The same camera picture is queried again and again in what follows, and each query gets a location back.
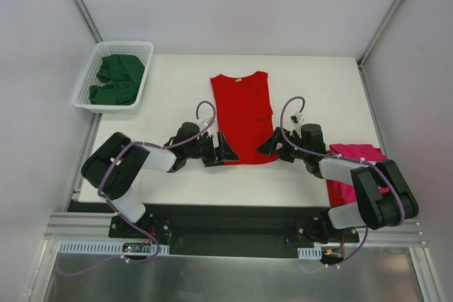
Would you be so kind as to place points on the aluminium frame post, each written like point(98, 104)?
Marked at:
point(87, 18)
point(384, 24)

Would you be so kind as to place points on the green t shirt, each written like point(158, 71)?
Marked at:
point(120, 76)

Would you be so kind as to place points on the right aluminium frame post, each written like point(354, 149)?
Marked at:
point(384, 24)

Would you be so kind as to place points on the white cable duct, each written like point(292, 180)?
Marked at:
point(91, 247)
point(314, 253)

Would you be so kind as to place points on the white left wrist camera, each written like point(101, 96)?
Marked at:
point(203, 121)

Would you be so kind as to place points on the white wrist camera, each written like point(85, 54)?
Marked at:
point(203, 121)
point(297, 120)

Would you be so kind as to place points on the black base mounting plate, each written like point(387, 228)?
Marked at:
point(238, 231)

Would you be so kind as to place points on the aluminium front rail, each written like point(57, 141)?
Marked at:
point(93, 220)

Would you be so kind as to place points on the right white cable duct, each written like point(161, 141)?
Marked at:
point(314, 253)

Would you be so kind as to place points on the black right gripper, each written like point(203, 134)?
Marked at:
point(282, 145)

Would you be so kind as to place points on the white plastic basket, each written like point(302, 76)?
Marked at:
point(87, 78)

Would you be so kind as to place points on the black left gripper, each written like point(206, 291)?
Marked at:
point(213, 150)

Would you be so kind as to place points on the folded pink t shirt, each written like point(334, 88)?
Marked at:
point(354, 153)

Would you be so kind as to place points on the left aluminium frame post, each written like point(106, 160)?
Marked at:
point(87, 18)

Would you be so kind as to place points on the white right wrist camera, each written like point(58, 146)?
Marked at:
point(297, 120)

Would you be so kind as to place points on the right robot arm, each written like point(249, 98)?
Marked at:
point(383, 197)

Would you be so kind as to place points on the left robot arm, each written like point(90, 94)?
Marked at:
point(113, 167)

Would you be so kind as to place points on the left white cable duct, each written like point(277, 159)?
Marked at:
point(91, 247)

